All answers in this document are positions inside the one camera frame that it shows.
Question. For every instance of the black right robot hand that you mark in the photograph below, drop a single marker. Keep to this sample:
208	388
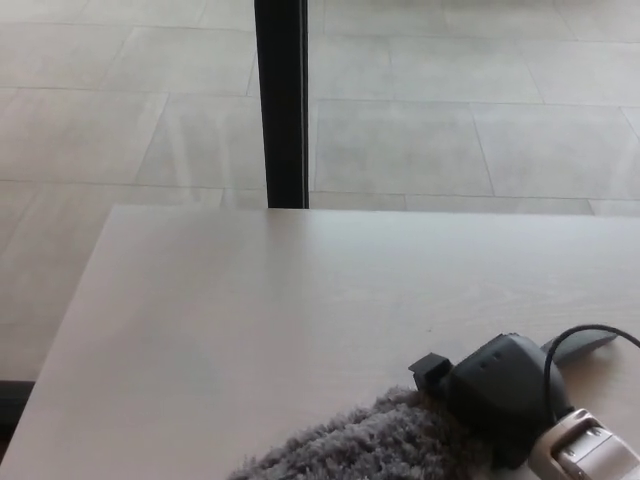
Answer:
500	400

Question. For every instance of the black vertical frame post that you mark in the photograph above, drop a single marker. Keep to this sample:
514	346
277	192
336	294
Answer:
284	100

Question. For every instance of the grey fluffy microfibre duster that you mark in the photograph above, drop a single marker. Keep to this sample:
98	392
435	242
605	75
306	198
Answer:
360	445

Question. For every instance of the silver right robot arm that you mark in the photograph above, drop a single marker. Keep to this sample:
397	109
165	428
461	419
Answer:
590	450

